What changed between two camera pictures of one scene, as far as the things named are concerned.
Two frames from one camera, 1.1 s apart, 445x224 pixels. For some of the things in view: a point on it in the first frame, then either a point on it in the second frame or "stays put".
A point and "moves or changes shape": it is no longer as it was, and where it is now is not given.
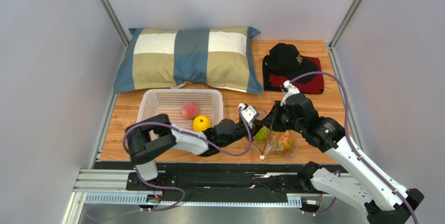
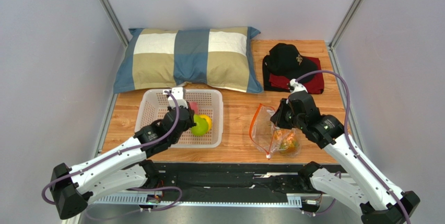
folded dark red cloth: x=273 y=83 stays put
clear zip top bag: x=266 y=141 moves or changes shape
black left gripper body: x=253 y=130 → x=190 y=122
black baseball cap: x=284 y=59 stays put
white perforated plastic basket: x=170 y=101 stays put
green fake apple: x=262 y=133 → x=201 y=126
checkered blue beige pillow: x=219 y=58 stays put
